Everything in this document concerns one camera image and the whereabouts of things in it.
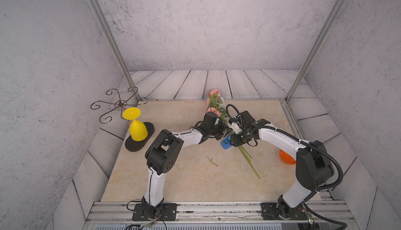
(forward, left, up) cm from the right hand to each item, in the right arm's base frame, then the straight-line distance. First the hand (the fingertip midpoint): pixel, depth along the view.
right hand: (234, 141), depth 88 cm
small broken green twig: (-7, +13, -9) cm, 18 cm away
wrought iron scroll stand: (+7, +56, +23) cm, 61 cm away
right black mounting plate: (-32, -14, -8) cm, 36 cm away
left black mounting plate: (-33, +33, -7) cm, 47 cm away
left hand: (+5, -1, +3) cm, 6 cm away
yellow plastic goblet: (-4, +48, +16) cm, 50 cm away
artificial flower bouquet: (+30, +10, 0) cm, 32 cm away
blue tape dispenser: (+2, +4, -5) cm, 7 cm away
